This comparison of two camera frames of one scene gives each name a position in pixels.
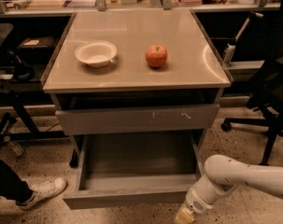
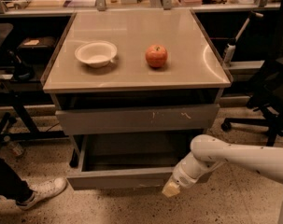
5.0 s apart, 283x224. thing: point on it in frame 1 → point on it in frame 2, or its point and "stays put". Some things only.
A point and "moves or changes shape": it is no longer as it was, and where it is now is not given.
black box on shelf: (36, 49) stays put
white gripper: (195, 202) → (182, 178)
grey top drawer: (137, 119) stays put
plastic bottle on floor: (15, 147) stays put
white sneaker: (43, 190) stays put
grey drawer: (128, 170) moves or changes shape
